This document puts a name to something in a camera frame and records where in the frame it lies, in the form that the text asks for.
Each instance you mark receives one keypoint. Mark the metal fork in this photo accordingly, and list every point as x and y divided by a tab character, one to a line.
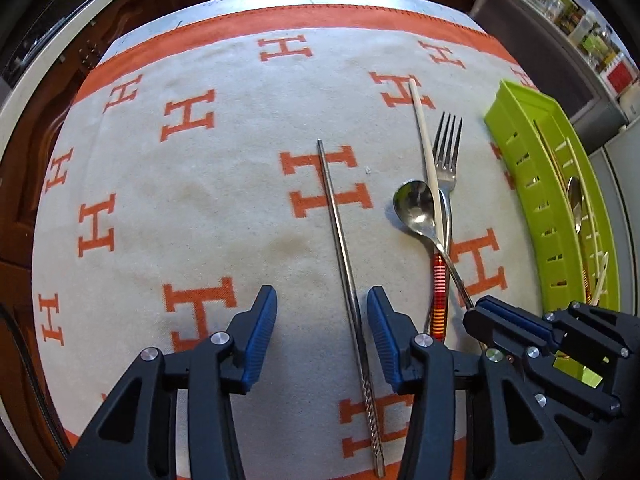
445	160

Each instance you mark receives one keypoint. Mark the orange and white printed blanket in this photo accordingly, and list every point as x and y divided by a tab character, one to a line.
200	210

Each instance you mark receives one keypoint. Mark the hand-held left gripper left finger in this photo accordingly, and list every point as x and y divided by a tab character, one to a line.
260	340

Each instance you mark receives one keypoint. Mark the large metal spoon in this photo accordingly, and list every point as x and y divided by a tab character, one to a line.
575	202

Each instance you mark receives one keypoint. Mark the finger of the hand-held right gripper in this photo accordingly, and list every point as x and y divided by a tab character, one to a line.
515	316
500	327

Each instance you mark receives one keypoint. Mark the white spoon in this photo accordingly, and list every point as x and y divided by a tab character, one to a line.
601	275

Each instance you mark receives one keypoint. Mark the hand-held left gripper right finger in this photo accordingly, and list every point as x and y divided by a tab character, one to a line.
385	335

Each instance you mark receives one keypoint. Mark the medium metal spoon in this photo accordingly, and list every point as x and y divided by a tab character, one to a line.
414	205

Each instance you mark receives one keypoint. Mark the metal chopstick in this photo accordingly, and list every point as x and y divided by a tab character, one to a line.
340	240

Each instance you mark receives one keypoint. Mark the green plastic utensil tray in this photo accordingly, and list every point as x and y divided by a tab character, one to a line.
525	170

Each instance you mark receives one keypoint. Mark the red box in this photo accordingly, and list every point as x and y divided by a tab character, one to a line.
620	77

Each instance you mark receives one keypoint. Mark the white kitchen countertop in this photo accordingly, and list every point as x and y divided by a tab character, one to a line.
60	50

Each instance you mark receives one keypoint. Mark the brown wooden chopsticks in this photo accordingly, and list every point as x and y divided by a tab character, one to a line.
550	152

